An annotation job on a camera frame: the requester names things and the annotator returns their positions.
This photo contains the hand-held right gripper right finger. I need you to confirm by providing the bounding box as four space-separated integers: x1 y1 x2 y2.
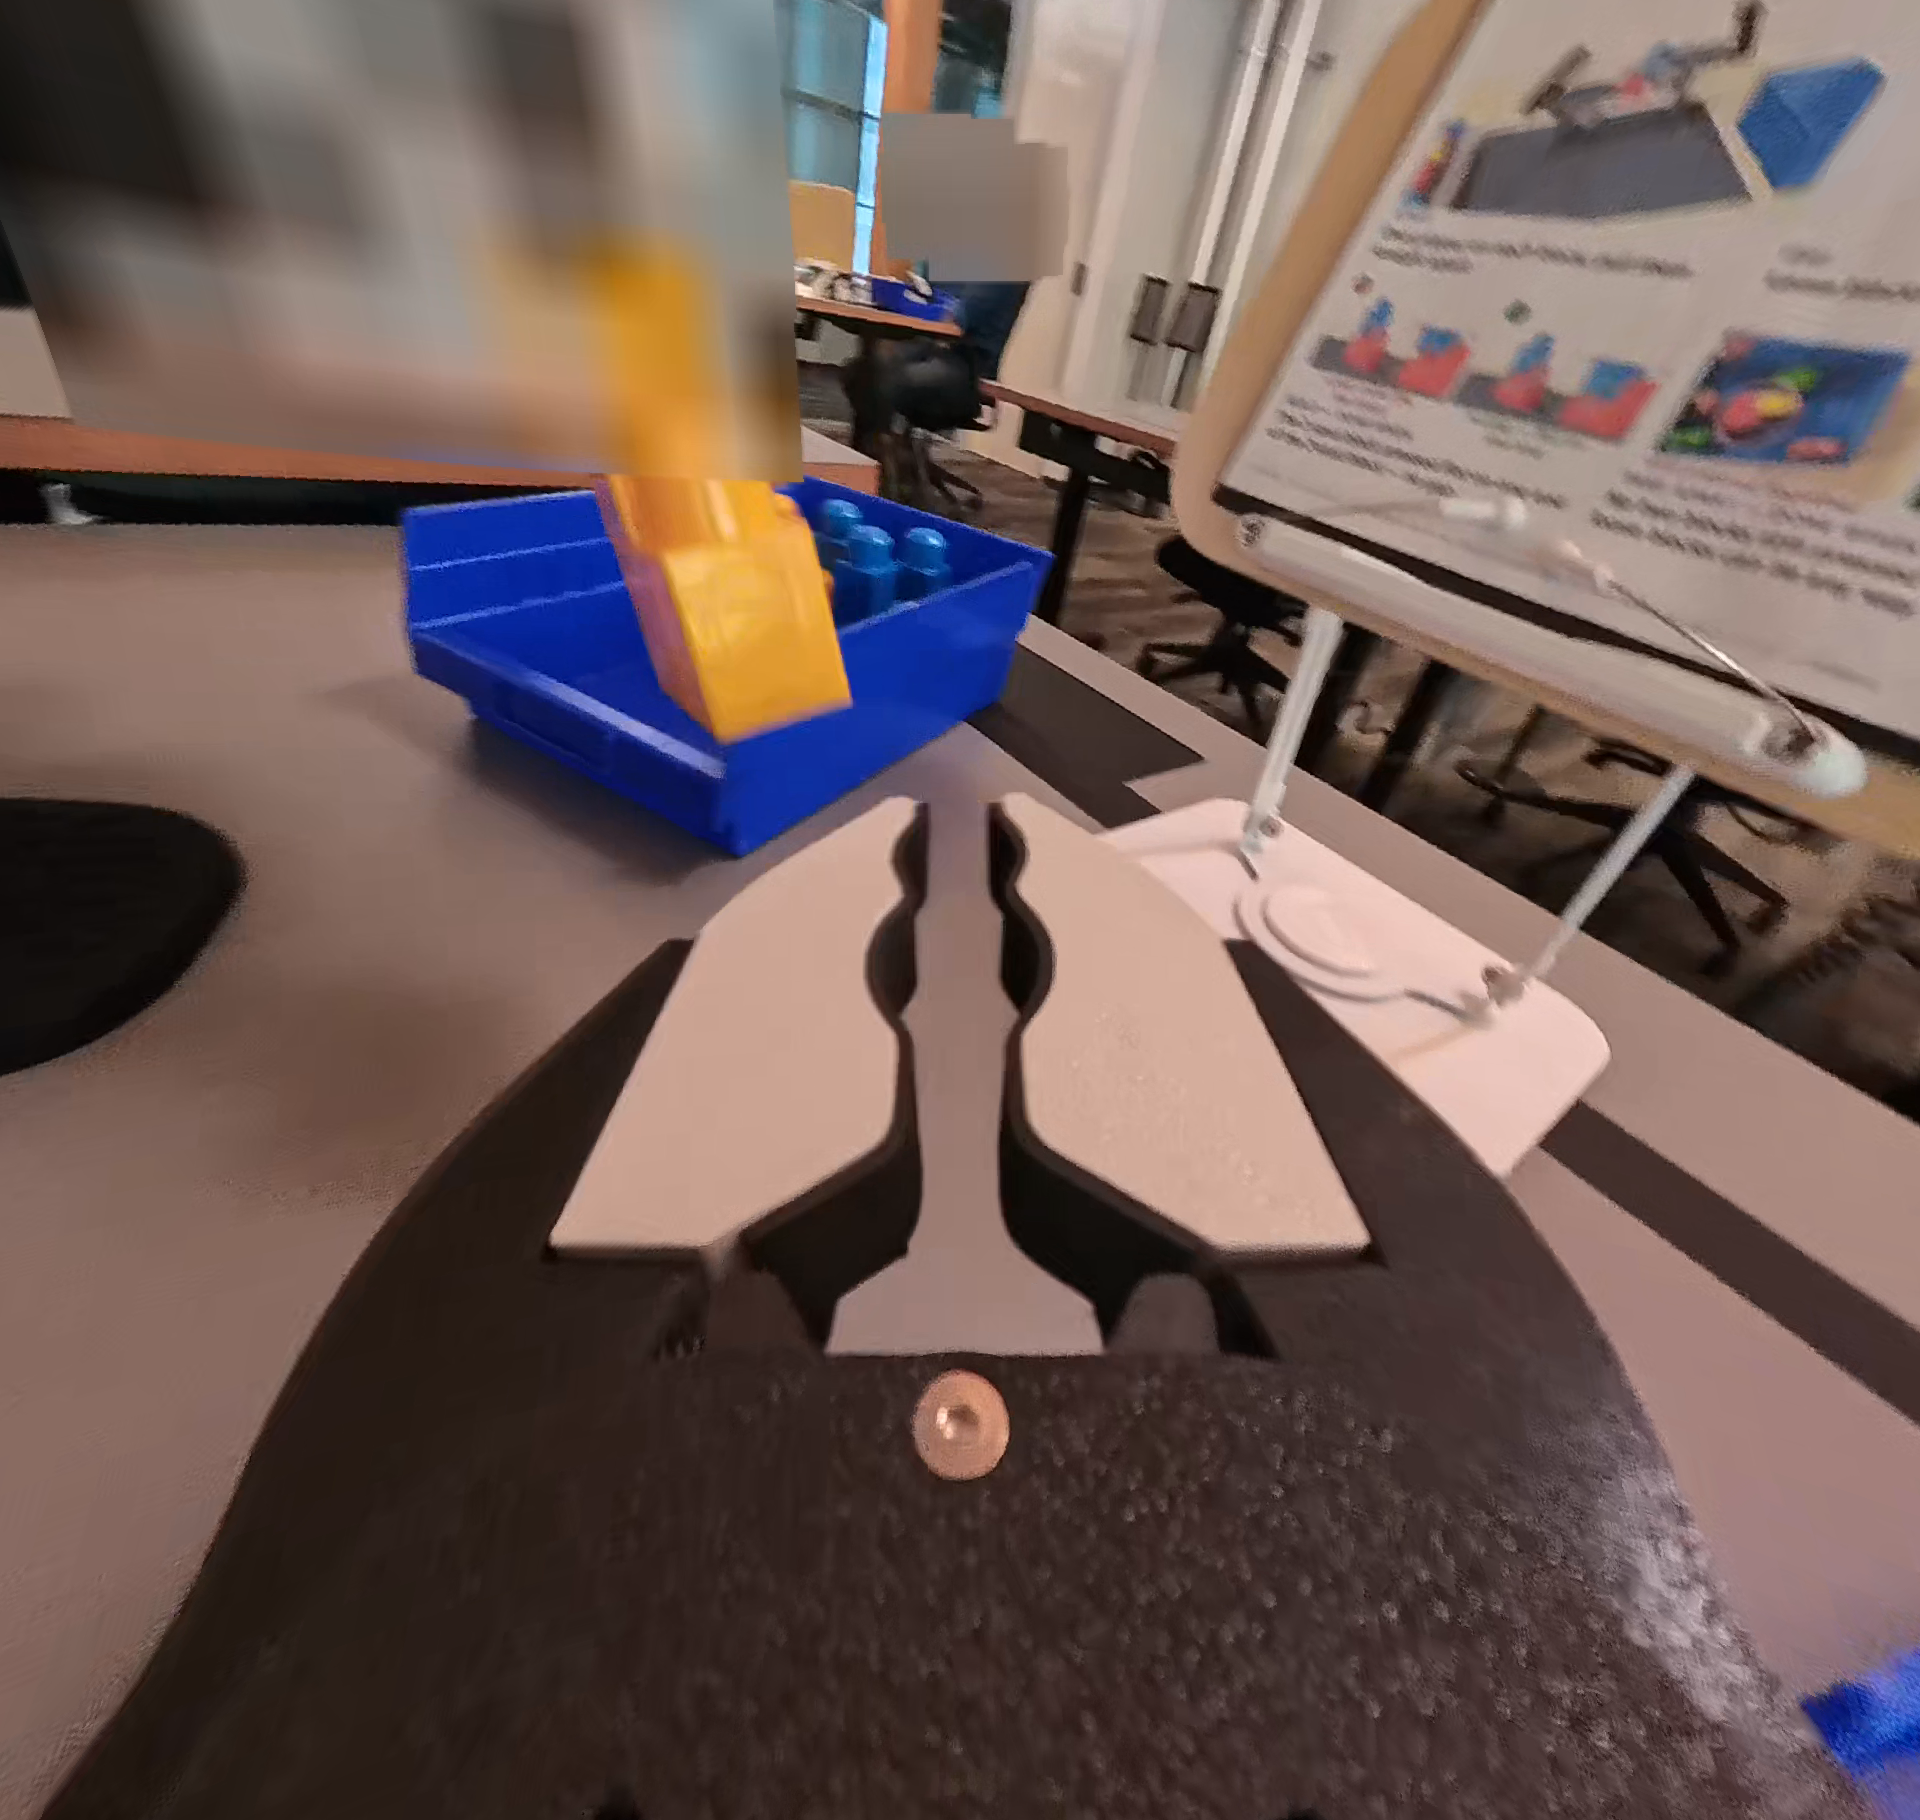
988 793 1374 1348

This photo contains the orange mega block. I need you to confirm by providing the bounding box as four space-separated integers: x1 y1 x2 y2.
597 477 853 745

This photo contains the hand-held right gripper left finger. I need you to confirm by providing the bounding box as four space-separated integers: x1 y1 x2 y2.
547 797 933 1348

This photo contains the wooden column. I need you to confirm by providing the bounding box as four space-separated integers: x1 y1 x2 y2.
884 0 951 111

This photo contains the pile of colourful mega blocks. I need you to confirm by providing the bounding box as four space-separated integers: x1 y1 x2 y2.
808 498 958 625

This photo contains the black office chair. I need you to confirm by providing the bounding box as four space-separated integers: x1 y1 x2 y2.
884 342 996 506
1147 538 1309 736
1461 741 1790 972

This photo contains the grey desk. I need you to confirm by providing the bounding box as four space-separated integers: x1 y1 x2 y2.
0 417 882 498

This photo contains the black textured pad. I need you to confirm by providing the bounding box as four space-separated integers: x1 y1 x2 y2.
0 802 249 1080

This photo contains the wooden desk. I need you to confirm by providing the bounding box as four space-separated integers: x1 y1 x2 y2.
795 287 967 449
981 379 1201 625

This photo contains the instruction sheet on white stand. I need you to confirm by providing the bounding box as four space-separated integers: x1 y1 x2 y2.
1173 0 1920 863

